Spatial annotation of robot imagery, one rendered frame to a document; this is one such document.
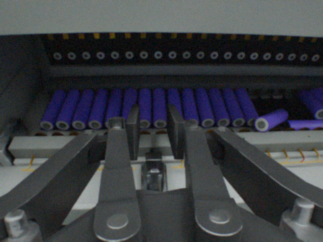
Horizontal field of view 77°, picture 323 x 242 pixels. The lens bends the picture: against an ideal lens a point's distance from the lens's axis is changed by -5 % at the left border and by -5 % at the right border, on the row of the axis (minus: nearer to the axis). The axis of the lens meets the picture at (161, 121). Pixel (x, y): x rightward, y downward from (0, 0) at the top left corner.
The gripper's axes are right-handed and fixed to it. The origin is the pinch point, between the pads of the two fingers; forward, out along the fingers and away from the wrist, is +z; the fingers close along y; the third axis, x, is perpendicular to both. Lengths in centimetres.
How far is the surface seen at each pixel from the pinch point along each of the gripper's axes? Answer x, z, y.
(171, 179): -6.5, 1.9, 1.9
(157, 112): -0.6, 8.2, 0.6
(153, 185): -5.3, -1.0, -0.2
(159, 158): -3.8, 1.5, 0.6
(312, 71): 4.5, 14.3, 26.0
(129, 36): 8.9, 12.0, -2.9
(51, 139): -2.5, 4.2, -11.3
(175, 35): 9.1, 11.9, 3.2
